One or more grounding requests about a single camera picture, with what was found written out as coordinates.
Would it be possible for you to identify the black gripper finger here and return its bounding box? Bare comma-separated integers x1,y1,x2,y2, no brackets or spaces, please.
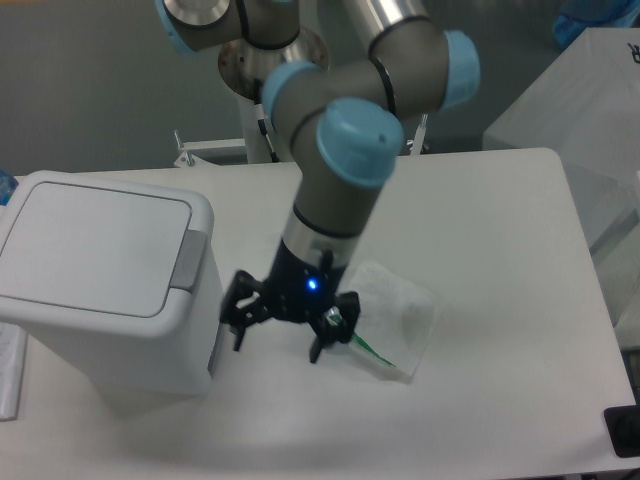
309,291,360,363
219,270,269,351

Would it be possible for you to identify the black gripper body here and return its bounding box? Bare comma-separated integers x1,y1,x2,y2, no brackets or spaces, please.
264,240,346,323

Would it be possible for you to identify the white push-button trash can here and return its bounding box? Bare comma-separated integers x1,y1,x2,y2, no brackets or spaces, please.
1,171,223,395

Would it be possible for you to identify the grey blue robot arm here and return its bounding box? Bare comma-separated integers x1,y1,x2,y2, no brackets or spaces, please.
220,1,481,361

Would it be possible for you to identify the white green plastic wrapper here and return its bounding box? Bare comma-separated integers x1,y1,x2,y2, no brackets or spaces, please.
327,261,447,383

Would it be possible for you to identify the black device at corner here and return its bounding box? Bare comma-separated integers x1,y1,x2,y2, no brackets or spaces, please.
603,405,639,458

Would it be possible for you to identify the white box at right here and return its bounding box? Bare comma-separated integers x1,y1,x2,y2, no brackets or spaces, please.
482,28,639,250

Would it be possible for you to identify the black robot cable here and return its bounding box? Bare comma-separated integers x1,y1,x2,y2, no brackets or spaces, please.
254,99,279,164

